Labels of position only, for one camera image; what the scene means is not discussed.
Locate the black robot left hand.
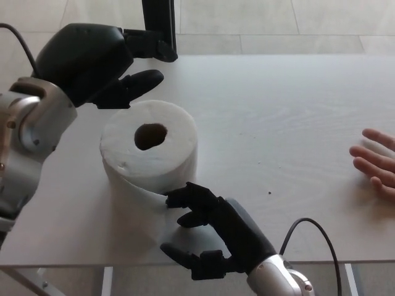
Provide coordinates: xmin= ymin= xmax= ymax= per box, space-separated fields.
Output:
xmin=32 ymin=23 xmax=179 ymax=110

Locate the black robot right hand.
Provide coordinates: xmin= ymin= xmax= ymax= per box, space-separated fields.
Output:
xmin=159 ymin=181 xmax=277 ymax=281

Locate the white toilet paper roll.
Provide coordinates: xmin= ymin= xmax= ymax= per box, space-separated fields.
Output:
xmin=99 ymin=100 xmax=198 ymax=247

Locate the person's bare hand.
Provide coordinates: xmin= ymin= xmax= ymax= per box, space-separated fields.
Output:
xmin=349 ymin=128 xmax=395 ymax=201

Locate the white table leg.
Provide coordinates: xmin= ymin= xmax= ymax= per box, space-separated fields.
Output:
xmin=102 ymin=266 xmax=115 ymax=296
xmin=344 ymin=263 xmax=361 ymax=296

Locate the grey diagonal table brace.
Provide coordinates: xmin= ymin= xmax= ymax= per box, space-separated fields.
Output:
xmin=0 ymin=266 xmax=50 ymax=296

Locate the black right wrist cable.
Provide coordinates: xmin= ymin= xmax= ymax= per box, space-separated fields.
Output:
xmin=279 ymin=217 xmax=343 ymax=296

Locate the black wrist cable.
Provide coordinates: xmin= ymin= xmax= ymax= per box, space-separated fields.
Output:
xmin=0 ymin=22 xmax=41 ymax=78
xmin=279 ymin=217 xmax=343 ymax=296

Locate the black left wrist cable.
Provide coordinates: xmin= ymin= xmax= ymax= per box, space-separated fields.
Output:
xmin=0 ymin=22 xmax=41 ymax=78

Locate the black vertical post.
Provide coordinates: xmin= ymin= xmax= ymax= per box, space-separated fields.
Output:
xmin=141 ymin=0 xmax=179 ymax=56

